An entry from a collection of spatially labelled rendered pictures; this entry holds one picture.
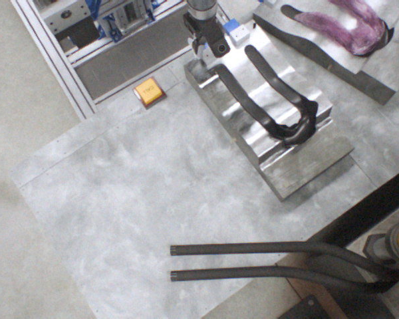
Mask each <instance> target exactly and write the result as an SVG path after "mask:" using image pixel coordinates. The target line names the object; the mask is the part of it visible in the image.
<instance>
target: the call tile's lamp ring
mask: <svg viewBox="0 0 399 319"><path fill-rule="evenodd" d="M150 78H152V80H153V81H154V82H155V83H156V85H157V86H158V88H159V89H160V90H161V91H162V93H163V94H162V95H160V96H159V97H157V98H156V99H154V100H153V101H151V102H150V103H148V104H147V105H146V104H145V103H144V101H143V100H142V99H141V97H140V96H139V94H138V93H137V91H135V89H136V87H137V86H136V87H135V88H133V89H132V90H133V91H134V93H135V94H136V95H137V97H138V98H139V99H140V101H141V103H143V105H144V107H145V108H146V107H148V106H149V105H151V104H152V103H154V102H155V101H157V100H158V99H160V98H161V97H163V96H164V95H166V93H165V92H164V91H163V90H162V88H161V87H160V85H159V84H158V83H157V81H156V80H155V78H154V77H153V76H151V77H150ZM148 79H149V78H148ZM145 81H146V80H145ZM145 81H144V82H145ZM142 83H143V82H142ZM139 85H140V84H139ZM139 85H138V86H139Z"/></svg>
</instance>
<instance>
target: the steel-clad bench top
mask: <svg viewBox="0 0 399 319"><path fill-rule="evenodd" d="M259 28H260V29H261V30H262V31H263V32H264V33H265V35H266V36H267V37H268V38H269V40H270V41H271V42H272V43H273V45H274V46H275V48H276V49H277V50H278V51H279V52H280V53H281V55H282V56H283V58H284V59H285V60H286V61H287V62H288V63H289V65H290V66H291V67H292V68H293V69H294V70H295V71H296V72H297V73H299V74H300V75H301V76H302V77H304V78H305V79H307V80H308V81H309V82H311V83H312V84H314V85H315V86H316V87H317V88H318V89H319V90H320V91H321V92H322V93H323V94H324V95H325V96H326V97H327V98H328V100H329V101H330V103H331V104H332V109H331V112H330V117H331V119H332V121H333V122H334V123H335V124H336V125H337V126H338V128H339V129H340V130H341V132H342V133H343V134H344V135H345V136H346V137H347V138H348V139H349V140H350V141H351V142H352V144H353V145H354V146H355V149H354V150H353V151H352V152H351V153H350V154H348V155H347V156H345V157H344V158H342V159H341V160H340V161H338V162H337V163H335V164H334V165H333V166H331V167H330V168H328V169H327V170H326V171H324V172H323V173H321V174H320V175H319V176H317V177H316V178H314V180H312V181H310V182H309V183H308V184H306V185H305V186H304V187H302V188H300V190H298V191H296V192H295V193H294V194H292V195H291V196H290V197H288V198H287V199H286V200H284V201H283V202H280V201H279V199H278V198H277V196H276V195H275V194H274V193H273V191H272V190H271V188H270V187H269V186H268V185H267V183H266V182H265V180H264V179H263V178H262V177H261V176H260V174H259V173H258V171H257V170H256V169H255V168H254V167H253V165H252V164H251V162H250V161H249V160H248V159H247V157H246V156H245V154H244V153H243V152H242V151H241V149H240V148H239V146H238V145H237V144H236V143H235V142H233V143H232V144H231V143H230V142H229V141H230V140H231V139H232V137H231V136H230V135H229V134H228V132H227V131H226V130H225V128H224V127H223V126H222V125H221V123H220V122H219V120H218V119H217V118H216V117H215V115H214V114H213V112H212V111H211V110H210V109H209V107H208V106H207V105H206V103H205V102H204V101H203V100H202V98H201V97H200V95H199V94H198V93H197V92H196V90H195V89H194V88H193V86H192V85H191V84H190V83H189V81H188V80H187V78H186V75H185V70H184V64H185V63H187V62H189V61H190V60H191V59H193V58H195V57H196V56H195V54H194V51H193V49H192V50H191V51H189V52H188V53H186V54H185V55H183V56H181V57H180V58H179V59H177V60H175V61H174V62H173V63H171V64H169V65H168V66H166V67H165V68H163V69H162V70H160V71H159V72H157V73H156V74H154V75H153V77H154V78H155V79H156V81H157V82H158V84H159V85H160V86H161V87H162V89H163V90H164V92H165V93H166V95H167V97H166V98H164V99H163V100H161V101H160V102H158V103H157V104H155V105H154V106H153V107H151V108H149V109H148V110H146V109H145V108H144V107H143V105H142V104H141V102H140V101H139V99H138V98H137V97H136V95H135V94H134V93H133V91H132V90H130V91H128V92H127V93H125V94H123V95H122V96H121V97H119V98H117V99H116V100H115V101H113V102H111V103H110V104H109V105H107V106H105V107H104V108H102V109H101V110H99V111H98V112H96V113H95V114H93V115H92V116H90V117H89V118H87V119H86V120H84V121H83V122H81V123H79V124H78V125H76V126H75V127H73V128H72V129H70V130H69V131H67V132H66V133H64V134H63V135H61V136H59V137H58V138H57V139H55V140H53V141H52V142H51V143H49V144H47V145H46V146H45V147H43V148H41V149H39V150H38V151H36V152H35V153H33V154H31V155H30V156H29V157H27V158H25V159H24V160H23V161H21V162H19V163H18V164H17V165H14V166H13V167H12V168H10V169H8V170H7V171H8V172H9V175H10V176H11V178H12V179H13V181H14V182H15V185H16V186H17V187H18V189H19V191H20V192H21V194H22V196H23V197H24V199H25V201H26V202H27V204H28V206H29V207H30V209H31V211H32V212H33V214H34V216H35V217H36V219H37V221H38V222H39V224H40V226H41V227H42V228H43V231H44V232H45V234H46V235H47V237H48V238H49V241H50V242H51V244H52V245H53V247H54V248H55V250H56V252H57V253H58V255H59V257H60V258H61V260H62V262H63V263H64V265H65V266H66V269H67V270H68V272H69V274H70V275H71V277H72V279H73V280H74V282H75V284H76V285H77V287H78V289H79V290H80V292H81V294H82V295H83V297H84V299H85V300H86V302H87V304H88V305H89V306H90V309H91V310H92V312H93V313H94V315H95V316H96V319H200V318H202V317H203V315H205V314H206V313H208V312H209V311H210V310H212V309H213V308H215V307H216V306H217V305H218V304H220V303H221V302H223V301H224V300H225V299H226V298H228V297H229V296H231V295H232V294H233V293H235V292H236V291H238V290H239V289H240V288H242V287H243V286H245V285H246V284H247V283H248V282H250V281H251V280H253V279H254V278H229V279H215V280H189V281H175V282H168V280H167V272H168V271H172V270H195V269H209V268H232V267H245V266H272V265H273V264H275V263H276V262H277V261H278V260H280V259H282V258H283V257H284V256H285V255H287V254H288V253H255V254H230V255H184V256H168V255H167V253H166V248H167V246H168V245H204V244H224V243H262V242H281V241H306V240H307V239H308V238H310V237H312V236H313V235H314V234H315V233H317V232H318V231H320V230H321V229H322V228H323V227H325V226H326V225H328V224H329V223H330V222H332V221H333V220H335V219H336V218H337V217H338V216H340V215H342V214H343V213H345V212H346V211H348V210H349V209H350V208H351V207H353V206H354V205H356V204H357V203H358V202H359V201H361V200H363V199H364V198H365V197H366V196H368V195H369V194H371V193H372V192H373V191H375V190H376V189H378V188H379V187H380V186H381V185H383V184H384V183H386V182H387V181H388V180H389V179H391V178H393V177H394V176H395V175H397V174H399V90H398V91H397V93H395V95H393V97H392V98H391V99H390V100H389V101H387V103H386V104H385V105H384V106H382V105H381V104H379V103H377V102H376V101H375V100H373V99H371V98H370V97H368V96H367V95H365V94H364V93H362V92H361V91H359V90H357V89H356V88H355V87H353V86H351V85H350V84H348V83H347V82H345V81H344V80H342V79H341V78H339V77H337V76H336V75H334V74H333V73H331V72H330V71H328V70H327V69H324V68H323V67H321V66H320V65H318V64H317V63H315V62H313V61H312V60H311V59H309V58H307V57H306V56H304V55H303V54H301V53H300V52H298V51H296V50H295V49H293V48H292V47H290V46H289V45H287V44H286V43H284V42H283V41H281V40H279V39H278V38H277V37H275V36H273V35H272V34H270V33H268V32H267V31H266V30H264V29H262V28H261V27H259Z"/></svg>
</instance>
